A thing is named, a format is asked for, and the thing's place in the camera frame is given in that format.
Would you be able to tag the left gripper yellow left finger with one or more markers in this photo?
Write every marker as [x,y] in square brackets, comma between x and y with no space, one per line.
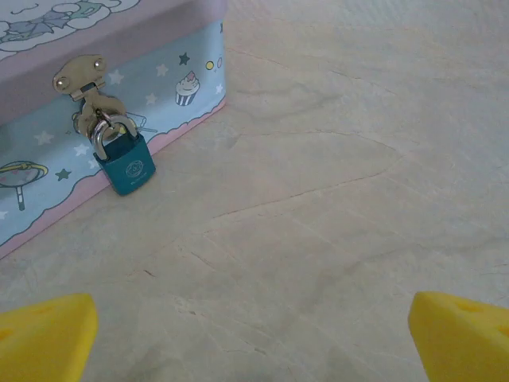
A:
[47,338]

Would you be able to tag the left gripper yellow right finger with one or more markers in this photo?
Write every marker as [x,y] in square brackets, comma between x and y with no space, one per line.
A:
[461,342]

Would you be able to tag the teal padlock with silver shackle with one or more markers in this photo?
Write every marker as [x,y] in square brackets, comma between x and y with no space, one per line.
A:
[129,169]

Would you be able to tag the gold metal box hasp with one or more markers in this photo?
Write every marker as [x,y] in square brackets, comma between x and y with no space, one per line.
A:
[81,73]

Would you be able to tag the grey plaid cloth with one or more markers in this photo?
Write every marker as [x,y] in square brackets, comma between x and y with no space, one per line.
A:
[167,40]

